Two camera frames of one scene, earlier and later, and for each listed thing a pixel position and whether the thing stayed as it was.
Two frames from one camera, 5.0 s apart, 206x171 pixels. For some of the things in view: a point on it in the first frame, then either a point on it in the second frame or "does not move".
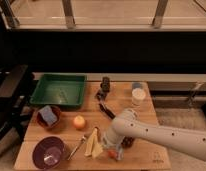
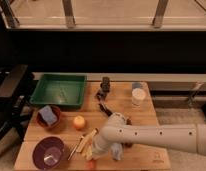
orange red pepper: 112,154 to 92,164
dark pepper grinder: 105,87 does not move
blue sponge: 48,115 does not move
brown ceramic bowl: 57,112 does not move
